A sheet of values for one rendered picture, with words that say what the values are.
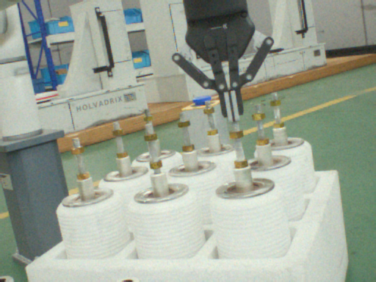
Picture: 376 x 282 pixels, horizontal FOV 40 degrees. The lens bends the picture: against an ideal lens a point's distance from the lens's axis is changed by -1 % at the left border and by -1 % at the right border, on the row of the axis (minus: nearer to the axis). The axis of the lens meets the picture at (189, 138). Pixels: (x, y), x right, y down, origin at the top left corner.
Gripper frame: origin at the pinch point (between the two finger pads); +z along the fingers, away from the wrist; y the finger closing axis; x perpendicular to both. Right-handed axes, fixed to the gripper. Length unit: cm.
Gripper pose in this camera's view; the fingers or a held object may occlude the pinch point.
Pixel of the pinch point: (231, 106)
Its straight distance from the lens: 64.7
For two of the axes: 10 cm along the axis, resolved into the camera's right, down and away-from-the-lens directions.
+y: -9.8, 1.5, 1.2
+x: -0.9, 1.9, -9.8
